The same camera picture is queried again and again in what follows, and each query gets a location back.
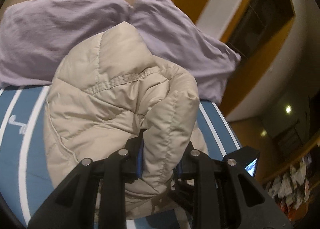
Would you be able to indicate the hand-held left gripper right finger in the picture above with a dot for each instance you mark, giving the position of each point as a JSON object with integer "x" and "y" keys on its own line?
{"x": 200, "y": 169}

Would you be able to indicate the beige puffer jacket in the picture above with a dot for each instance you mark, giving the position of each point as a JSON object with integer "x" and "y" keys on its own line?
{"x": 100, "y": 109}

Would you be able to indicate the small purple pillow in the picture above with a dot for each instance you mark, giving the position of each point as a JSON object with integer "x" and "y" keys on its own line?
{"x": 180, "y": 44}

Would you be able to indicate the wooden framed dark glass door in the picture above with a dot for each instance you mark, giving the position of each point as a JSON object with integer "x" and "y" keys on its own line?
{"x": 262, "y": 26}

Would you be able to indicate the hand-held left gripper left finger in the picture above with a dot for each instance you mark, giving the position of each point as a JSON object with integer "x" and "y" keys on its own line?
{"x": 140, "y": 161}

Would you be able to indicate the pile of packets on shelf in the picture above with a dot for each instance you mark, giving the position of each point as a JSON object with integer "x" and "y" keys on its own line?
{"x": 290, "y": 184}

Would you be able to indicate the blue white striped bed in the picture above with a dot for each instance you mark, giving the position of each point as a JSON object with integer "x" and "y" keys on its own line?
{"x": 37, "y": 164}

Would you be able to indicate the large purple pillow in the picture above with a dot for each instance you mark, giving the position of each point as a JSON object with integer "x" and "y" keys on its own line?
{"x": 50, "y": 39}

